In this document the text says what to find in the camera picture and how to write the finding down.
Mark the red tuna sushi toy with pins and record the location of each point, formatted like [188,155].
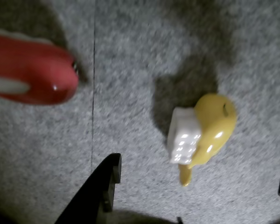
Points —
[32,70]

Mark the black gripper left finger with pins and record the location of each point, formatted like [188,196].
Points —
[93,196]

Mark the yellow egg sushi toy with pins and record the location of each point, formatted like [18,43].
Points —
[214,126]

